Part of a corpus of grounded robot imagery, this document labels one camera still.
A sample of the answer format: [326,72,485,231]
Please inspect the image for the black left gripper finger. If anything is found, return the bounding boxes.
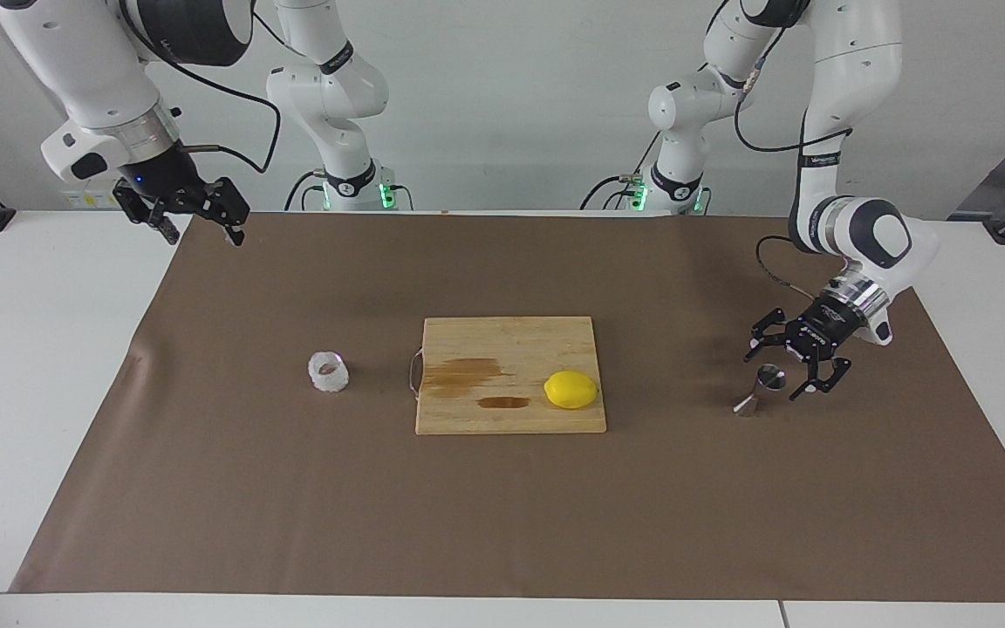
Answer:
[744,307,796,363]
[789,353,852,402]

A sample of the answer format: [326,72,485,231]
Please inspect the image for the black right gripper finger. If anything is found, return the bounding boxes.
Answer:
[195,177,251,248]
[113,183,181,245]

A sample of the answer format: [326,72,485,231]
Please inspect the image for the steel jigger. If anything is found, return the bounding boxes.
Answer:
[733,364,788,415]

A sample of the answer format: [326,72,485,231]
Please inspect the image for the clear textured glass cup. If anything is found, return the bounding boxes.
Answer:
[307,351,351,393]

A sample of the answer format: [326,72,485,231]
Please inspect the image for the white socket box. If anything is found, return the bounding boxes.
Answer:
[62,179,128,211]

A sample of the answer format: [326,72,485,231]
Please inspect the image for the yellow lemon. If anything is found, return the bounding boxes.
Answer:
[544,370,599,410]

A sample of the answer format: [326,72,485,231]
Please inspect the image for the wooden cutting board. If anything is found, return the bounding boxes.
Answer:
[408,316,608,435]

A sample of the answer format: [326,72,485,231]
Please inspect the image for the brown paper table mat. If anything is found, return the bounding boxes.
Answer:
[10,212,1005,603]

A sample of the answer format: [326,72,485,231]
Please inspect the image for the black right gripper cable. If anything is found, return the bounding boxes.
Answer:
[119,0,283,174]

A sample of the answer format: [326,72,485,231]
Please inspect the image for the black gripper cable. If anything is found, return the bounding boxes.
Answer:
[703,0,854,302]
[119,0,283,174]

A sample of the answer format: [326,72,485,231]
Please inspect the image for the black base cable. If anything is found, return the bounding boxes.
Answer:
[283,170,329,212]
[579,135,665,212]

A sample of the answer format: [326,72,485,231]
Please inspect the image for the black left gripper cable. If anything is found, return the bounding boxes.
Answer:
[703,0,854,302]

